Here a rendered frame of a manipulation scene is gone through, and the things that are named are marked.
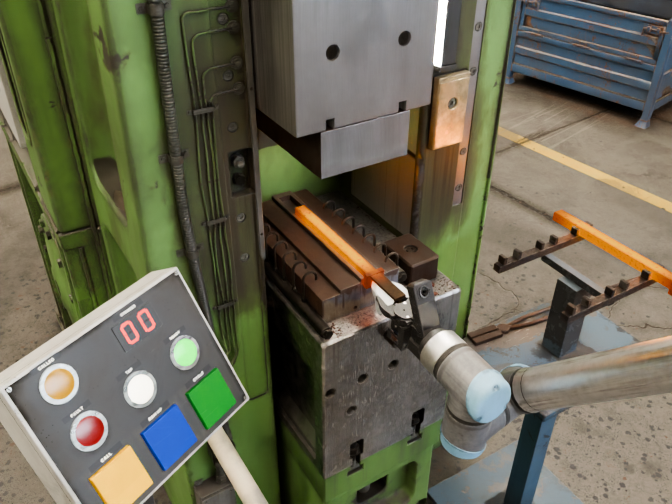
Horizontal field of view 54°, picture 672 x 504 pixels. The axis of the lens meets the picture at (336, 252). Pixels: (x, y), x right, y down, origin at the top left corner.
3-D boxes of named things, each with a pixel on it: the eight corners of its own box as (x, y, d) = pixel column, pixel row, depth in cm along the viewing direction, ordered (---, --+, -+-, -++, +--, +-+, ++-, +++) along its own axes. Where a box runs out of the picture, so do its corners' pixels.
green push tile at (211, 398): (237, 402, 118) (217, 367, 116) (209, 430, 112) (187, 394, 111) (231, 402, 119) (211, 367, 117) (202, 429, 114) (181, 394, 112)
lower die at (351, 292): (397, 294, 153) (399, 264, 148) (322, 324, 145) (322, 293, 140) (306, 213, 183) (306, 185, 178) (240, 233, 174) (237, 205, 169)
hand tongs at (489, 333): (638, 277, 194) (639, 274, 193) (649, 285, 191) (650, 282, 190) (466, 336, 173) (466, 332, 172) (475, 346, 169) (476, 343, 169)
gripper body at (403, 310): (383, 334, 140) (418, 371, 132) (386, 303, 135) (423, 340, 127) (412, 322, 144) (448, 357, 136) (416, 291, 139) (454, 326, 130)
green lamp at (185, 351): (203, 362, 113) (200, 343, 111) (176, 372, 111) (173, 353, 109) (196, 351, 115) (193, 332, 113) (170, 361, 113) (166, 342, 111)
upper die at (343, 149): (407, 154, 133) (410, 109, 128) (321, 179, 124) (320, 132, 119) (303, 88, 162) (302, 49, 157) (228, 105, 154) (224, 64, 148)
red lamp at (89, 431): (111, 441, 99) (105, 421, 97) (79, 454, 97) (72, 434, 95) (105, 427, 102) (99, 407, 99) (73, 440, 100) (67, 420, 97)
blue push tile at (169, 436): (198, 439, 111) (177, 404, 109) (166, 471, 106) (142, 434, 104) (192, 439, 112) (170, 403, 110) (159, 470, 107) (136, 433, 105)
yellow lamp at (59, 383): (81, 394, 97) (75, 373, 95) (48, 407, 95) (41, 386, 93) (76, 381, 99) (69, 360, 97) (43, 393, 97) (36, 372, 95)
